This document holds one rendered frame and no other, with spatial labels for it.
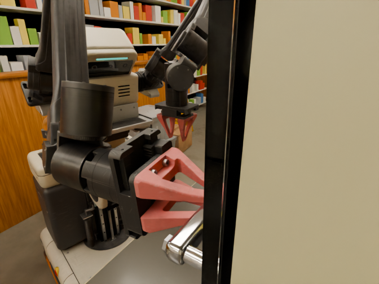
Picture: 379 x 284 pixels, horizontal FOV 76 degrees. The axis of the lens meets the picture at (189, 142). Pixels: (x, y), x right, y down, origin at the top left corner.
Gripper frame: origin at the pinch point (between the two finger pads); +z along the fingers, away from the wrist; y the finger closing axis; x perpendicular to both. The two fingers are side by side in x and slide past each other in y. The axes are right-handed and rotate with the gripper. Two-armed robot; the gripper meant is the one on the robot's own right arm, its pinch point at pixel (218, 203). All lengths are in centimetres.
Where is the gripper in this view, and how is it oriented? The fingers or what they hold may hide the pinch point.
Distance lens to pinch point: 22.8
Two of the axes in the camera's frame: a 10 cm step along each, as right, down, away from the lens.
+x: 4.5, -4.1, 7.9
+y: -0.5, -9.0, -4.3
